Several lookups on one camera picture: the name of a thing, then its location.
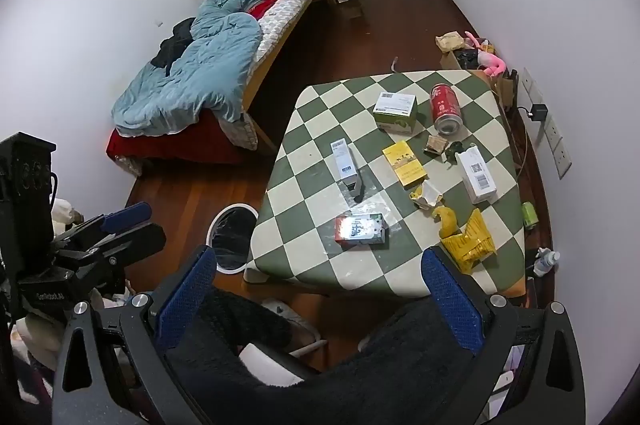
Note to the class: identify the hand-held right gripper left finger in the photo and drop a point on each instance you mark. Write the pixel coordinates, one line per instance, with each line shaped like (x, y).
(187, 295)

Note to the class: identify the black plug charger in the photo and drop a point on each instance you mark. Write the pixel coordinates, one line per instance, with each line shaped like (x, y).
(539, 112)

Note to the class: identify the white quilted mattress pad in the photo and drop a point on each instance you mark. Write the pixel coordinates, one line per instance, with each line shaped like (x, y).
(280, 20)

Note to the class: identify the red drink can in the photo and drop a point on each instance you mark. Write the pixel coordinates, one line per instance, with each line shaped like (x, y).
(445, 105)

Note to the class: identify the small white wall socket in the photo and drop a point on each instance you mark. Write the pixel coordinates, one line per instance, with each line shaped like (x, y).
(531, 85)

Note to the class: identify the tall white box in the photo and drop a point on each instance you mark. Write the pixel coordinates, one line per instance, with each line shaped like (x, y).
(344, 160)

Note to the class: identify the pink plush toy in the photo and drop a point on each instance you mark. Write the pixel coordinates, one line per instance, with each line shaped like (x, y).
(490, 60)

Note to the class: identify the yellow wrapper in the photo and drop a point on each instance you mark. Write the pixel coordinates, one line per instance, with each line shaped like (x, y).
(445, 220)

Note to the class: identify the white paper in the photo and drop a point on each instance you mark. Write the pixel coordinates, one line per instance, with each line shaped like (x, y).
(426, 196)

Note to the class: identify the white flat object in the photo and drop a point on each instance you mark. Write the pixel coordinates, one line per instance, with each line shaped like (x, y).
(265, 362)

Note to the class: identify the white round trash bin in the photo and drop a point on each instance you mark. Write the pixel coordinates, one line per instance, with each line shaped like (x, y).
(214, 230)

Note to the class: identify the brown snack wrapper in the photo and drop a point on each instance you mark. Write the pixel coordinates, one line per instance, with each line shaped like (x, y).
(435, 145)

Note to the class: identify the colourful drink carton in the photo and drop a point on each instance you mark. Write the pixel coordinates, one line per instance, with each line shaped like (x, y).
(360, 230)

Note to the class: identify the dark green wrapper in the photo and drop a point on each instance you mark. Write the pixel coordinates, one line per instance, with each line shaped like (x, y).
(454, 152)

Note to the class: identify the grey plastic bin liner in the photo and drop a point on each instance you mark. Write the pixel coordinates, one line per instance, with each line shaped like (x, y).
(232, 235)

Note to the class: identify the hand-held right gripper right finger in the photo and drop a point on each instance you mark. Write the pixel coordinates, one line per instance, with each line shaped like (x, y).
(452, 300)

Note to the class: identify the brown cardboard box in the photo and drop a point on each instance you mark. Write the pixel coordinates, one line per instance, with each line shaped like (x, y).
(502, 90)

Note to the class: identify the green drink can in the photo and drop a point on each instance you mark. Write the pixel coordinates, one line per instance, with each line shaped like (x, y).
(530, 215)

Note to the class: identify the crumpled paper bag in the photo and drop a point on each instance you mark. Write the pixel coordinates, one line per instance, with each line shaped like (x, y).
(450, 41)

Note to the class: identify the clear plastic bottle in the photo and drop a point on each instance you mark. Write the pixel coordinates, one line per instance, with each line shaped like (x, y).
(545, 264)

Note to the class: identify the long white wall socket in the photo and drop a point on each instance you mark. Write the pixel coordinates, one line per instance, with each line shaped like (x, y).
(557, 147)

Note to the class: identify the floral bed sheet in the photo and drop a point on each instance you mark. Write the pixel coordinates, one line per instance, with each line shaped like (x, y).
(127, 165)

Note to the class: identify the black clothing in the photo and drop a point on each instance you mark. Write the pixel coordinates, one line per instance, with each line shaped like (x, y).
(172, 42)

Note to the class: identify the yellow plastic packet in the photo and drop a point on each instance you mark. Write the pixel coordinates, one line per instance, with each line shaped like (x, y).
(470, 245)

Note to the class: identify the yellow flat box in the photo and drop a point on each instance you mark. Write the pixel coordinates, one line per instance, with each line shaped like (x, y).
(405, 162)

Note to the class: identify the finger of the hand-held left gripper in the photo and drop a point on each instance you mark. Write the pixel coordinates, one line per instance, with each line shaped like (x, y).
(125, 215)
(135, 242)

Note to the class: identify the light blue duvet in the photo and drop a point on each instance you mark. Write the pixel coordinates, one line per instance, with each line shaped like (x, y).
(200, 70)

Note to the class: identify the wide white box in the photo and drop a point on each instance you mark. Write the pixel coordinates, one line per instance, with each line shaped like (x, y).
(477, 175)

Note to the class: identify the white fuzzy slipper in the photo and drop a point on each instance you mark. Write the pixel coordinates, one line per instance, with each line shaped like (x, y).
(295, 320)

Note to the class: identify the green cardboard box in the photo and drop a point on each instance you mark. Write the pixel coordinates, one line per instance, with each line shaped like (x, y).
(395, 120)

